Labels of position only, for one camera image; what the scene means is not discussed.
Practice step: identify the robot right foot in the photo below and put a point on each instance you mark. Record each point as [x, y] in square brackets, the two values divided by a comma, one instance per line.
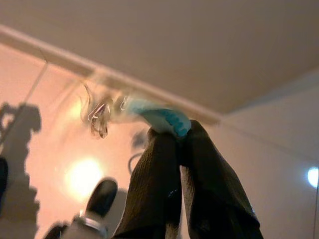
[102, 194]

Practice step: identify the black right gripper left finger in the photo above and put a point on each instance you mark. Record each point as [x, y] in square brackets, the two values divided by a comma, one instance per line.
[152, 189]

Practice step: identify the white baseboard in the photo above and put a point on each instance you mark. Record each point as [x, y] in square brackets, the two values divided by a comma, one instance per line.
[62, 59]

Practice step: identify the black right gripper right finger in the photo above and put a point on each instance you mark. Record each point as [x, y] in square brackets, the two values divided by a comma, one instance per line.
[214, 194]

